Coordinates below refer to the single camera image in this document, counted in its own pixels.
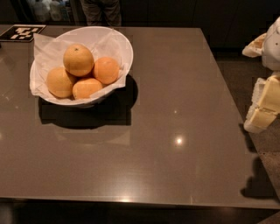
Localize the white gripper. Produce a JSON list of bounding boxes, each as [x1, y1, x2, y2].
[[242, 17, 280, 133]]

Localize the orange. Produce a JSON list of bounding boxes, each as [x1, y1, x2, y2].
[[73, 78, 102, 100], [63, 44, 95, 77], [46, 67, 77, 98], [93, 57, 120, 85]]

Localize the white bowl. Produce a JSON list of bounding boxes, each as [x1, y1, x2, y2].
[[30, 25, 135, 107]]

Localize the person legs in background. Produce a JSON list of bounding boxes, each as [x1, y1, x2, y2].
[[80, 0, 122, 26]]

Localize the white paper liner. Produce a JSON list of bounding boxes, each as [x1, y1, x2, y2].
[[29, 29, 130, 103]]

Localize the bottles in background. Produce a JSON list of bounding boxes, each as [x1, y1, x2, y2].
[[27, 0, 73, 22]]

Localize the black white marker tag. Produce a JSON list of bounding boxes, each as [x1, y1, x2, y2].
[[0, 24, 46, 43]]

